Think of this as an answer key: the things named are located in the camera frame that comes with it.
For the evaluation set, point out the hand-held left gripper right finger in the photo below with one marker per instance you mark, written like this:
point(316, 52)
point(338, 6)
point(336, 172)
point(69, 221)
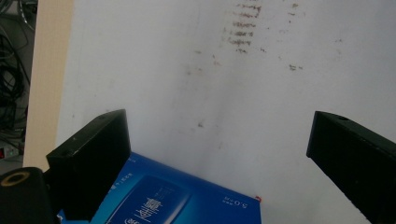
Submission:
point(355, 161)

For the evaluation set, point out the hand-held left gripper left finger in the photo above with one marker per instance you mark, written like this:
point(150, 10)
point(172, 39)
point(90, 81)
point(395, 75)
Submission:
point(90, 161)

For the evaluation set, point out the blue cardboard box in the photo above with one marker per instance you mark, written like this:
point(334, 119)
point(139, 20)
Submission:
point(202, 202)

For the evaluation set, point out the light wooden table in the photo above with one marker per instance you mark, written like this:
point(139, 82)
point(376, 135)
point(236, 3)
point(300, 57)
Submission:
point(46, 77)

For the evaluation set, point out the white board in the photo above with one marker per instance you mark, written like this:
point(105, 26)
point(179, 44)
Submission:
point(218, 93)

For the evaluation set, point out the power strip with red switch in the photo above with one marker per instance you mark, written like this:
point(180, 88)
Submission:
point(8, 153)

